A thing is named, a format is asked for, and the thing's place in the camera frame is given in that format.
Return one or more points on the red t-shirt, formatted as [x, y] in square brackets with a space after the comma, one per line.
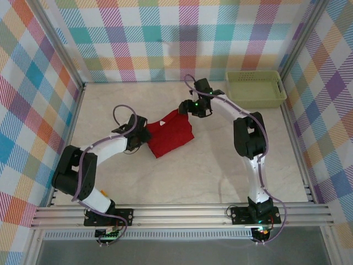
[171, 135]

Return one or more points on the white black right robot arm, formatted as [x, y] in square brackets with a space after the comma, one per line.
[253, 182]

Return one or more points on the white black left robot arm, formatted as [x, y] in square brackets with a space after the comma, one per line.
[110, 150]

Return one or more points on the pale green plastic basket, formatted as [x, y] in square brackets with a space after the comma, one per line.
[253, 91]

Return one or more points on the small orange yellow connector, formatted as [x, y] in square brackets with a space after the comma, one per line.
[103, 192]

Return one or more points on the left controller circuit board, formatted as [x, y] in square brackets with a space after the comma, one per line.
[107, 235]

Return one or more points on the controller circuit board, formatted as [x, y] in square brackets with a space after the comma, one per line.
[262, 232]
[107, 235]

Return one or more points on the grey metal panel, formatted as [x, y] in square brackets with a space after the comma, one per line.
[179, 254]

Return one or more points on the right controller circuit board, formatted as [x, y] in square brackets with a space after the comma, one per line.
[262, 232]

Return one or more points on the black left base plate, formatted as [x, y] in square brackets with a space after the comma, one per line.
[124, 214]

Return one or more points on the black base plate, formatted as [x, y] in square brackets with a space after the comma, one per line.
[240, 215]
[124, 214]

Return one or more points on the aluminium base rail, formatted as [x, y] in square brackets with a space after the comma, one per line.
[179, 214]

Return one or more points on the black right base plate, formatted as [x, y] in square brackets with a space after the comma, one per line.
[240, 215]

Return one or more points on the aluminium frame post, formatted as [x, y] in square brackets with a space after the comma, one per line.
[302, 41]
[57, 41]

